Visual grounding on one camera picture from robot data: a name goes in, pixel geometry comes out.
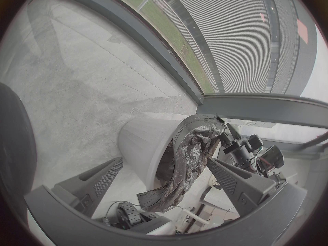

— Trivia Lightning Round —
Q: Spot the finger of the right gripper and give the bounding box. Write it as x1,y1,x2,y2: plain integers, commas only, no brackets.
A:
227,123,242,142

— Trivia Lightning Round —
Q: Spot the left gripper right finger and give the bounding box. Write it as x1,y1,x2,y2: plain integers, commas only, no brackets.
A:
207,157,278,215

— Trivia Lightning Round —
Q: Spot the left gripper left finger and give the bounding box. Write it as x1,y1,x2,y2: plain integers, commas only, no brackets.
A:
53,157,125,217

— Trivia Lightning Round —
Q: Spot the black plastic bag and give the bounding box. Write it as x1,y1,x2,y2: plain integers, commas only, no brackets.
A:
136,114,228,213

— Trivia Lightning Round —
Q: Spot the white trash bin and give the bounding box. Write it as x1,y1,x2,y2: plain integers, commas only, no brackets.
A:
118,118,186,192

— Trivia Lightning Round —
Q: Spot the window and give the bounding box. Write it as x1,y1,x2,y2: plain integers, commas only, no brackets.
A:
38,0,328,161

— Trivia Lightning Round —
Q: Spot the dark grey round chair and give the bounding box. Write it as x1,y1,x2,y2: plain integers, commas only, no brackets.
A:
0,82,37,217

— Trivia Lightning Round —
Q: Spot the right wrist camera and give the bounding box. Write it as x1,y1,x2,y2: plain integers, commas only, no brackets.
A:
246,135,264,152

